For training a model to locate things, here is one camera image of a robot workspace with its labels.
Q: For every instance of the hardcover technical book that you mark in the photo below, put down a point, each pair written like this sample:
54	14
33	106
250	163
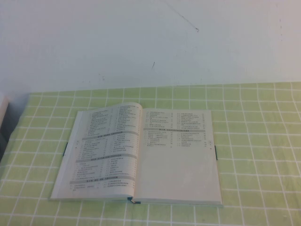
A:
164	164

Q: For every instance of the green white checked tablecloth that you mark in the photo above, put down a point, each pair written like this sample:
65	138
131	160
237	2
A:
258	141

